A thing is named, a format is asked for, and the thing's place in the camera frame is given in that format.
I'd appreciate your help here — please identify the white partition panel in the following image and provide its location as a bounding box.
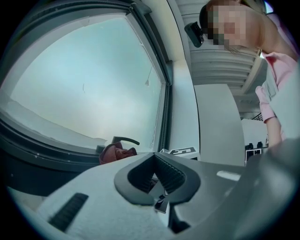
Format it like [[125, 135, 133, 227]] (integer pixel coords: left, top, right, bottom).
[[194, 83, 246, 167]]

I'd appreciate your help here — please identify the black head-worn camera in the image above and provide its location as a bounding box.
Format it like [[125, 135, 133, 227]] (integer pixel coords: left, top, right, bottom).
[[184, 21, 205, 48]]

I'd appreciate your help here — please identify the person's right forearm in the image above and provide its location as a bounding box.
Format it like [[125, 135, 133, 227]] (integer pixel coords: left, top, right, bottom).
[[266, 118, 282, 148]]

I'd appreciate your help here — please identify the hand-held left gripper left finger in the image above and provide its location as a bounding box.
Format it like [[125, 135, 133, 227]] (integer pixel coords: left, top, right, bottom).
[[38, 151, 176, 240]]

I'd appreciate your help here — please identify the dark grey window frame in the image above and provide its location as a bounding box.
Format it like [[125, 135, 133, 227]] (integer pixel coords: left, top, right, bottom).
[[0, 0, 175, 197]]

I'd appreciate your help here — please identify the person's pink shirt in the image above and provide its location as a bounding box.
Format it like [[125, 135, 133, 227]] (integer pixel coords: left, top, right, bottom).
[[255, 14, 300, 141]]

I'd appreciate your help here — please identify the openable frosted window sash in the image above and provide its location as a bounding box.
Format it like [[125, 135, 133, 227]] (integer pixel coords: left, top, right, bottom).
[[0, 4, 174, 165]]

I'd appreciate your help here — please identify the black window handle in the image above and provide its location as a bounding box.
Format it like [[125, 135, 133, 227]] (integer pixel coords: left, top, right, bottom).
[[96, 136, 141, 154]]

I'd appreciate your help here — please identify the red wiping cloth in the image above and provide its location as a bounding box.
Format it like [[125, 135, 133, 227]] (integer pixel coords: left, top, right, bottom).
[[98, 142, 138, 165]]

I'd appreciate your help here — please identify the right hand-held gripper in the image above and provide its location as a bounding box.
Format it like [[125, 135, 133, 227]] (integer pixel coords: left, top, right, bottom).
[[160, 146, 198, 161]]

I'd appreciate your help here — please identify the person's head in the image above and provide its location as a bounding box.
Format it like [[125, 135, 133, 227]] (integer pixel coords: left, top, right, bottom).
[[199, 0, 272, 53]]

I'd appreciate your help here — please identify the thin blind pull cord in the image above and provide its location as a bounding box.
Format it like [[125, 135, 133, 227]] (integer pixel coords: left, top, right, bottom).
[[145, 65, 153, 87]]

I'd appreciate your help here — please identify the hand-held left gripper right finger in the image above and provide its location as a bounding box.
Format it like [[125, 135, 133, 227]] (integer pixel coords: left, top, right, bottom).
[[153, 151, 248, 235]]

